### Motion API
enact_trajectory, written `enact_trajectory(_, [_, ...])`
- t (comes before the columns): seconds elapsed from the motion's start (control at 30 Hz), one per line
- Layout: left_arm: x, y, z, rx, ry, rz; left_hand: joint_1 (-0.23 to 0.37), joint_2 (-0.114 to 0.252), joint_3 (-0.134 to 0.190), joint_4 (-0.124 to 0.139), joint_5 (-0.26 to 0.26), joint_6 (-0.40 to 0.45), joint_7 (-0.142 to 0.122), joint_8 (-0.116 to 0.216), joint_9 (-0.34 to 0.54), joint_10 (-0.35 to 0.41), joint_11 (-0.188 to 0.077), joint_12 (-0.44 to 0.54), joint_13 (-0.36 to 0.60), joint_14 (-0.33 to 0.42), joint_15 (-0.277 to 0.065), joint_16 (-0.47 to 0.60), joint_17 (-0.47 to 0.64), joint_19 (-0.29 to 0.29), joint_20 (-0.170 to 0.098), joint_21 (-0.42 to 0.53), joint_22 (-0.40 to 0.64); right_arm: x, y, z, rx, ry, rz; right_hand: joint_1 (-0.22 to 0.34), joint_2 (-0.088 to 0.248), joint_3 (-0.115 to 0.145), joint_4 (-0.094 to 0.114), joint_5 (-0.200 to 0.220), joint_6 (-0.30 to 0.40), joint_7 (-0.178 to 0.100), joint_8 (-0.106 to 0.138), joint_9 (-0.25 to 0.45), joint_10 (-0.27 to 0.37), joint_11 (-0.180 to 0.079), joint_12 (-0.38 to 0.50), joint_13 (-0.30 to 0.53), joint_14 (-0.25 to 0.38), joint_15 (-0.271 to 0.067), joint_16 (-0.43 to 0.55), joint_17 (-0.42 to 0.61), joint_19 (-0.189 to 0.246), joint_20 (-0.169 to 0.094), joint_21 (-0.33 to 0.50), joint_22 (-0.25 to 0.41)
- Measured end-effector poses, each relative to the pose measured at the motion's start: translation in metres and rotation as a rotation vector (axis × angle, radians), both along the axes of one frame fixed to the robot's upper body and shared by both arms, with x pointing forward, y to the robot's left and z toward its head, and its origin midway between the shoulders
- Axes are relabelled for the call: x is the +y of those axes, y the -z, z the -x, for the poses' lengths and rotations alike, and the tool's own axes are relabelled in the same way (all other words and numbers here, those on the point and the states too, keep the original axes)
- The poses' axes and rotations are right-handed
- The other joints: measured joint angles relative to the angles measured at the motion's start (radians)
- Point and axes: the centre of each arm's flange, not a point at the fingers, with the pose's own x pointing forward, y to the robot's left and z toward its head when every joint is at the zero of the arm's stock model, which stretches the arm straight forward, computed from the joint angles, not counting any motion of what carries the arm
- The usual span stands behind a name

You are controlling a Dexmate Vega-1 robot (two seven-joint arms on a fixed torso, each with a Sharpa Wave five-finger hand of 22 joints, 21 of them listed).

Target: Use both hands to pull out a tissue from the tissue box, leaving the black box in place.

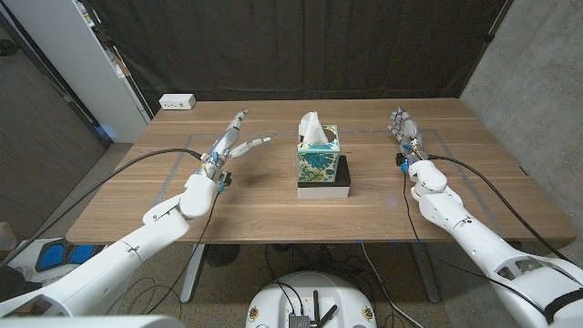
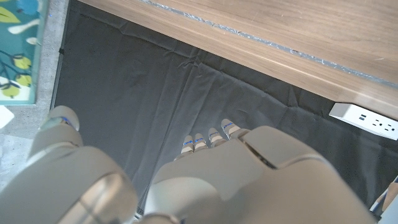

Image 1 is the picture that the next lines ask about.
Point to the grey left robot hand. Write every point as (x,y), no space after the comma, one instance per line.
(223,148)

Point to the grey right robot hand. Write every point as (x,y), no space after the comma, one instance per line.
(408,132)

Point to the white tissue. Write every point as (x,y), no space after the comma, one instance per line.
(312,127)

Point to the teal leaf print tissue box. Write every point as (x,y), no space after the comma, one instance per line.
(319,164)

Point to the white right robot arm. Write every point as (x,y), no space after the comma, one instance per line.
(478,246)

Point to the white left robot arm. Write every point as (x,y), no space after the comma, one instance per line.
(114,264)

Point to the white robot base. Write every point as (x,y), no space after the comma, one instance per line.
(332,287)

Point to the black box with white base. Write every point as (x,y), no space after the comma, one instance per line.
(323,192)

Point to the cardboard box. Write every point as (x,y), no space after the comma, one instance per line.
(7,241)

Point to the white power strip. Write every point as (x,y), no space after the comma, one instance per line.
(177,101)

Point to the round black floor disc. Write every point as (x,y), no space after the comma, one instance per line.
(221,255)

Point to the black backdrop stand pole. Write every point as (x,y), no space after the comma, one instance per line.
(488,37)

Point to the black backdrop curtain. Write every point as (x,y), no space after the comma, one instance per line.
(296,45)

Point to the white table leg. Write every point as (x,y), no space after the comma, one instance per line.
(191,278)

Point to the grey table leg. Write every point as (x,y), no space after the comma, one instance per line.
(428,278)

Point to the white cabinet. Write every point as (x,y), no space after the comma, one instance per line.
(82,68)

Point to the black device with antennas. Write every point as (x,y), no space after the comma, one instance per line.
(298,321)

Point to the white platform with blue pads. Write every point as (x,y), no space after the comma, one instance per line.
(50,256)

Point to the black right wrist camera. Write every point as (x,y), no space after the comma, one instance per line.
(400,160)

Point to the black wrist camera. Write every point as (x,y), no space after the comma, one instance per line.
(226,179)
(400,160)

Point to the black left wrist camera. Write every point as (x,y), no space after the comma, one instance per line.
(226,179)

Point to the round black wall object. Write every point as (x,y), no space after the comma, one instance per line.
(7,48)

